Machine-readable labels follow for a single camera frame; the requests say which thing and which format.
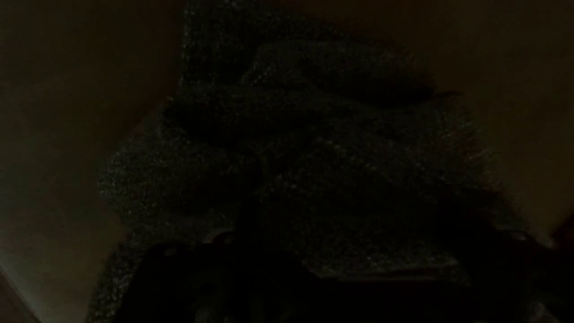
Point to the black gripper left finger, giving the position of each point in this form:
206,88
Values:
180,287

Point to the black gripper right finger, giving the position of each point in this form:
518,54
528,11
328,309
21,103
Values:
509,280

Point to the dark grey knitted blanket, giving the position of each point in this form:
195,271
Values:
311,137

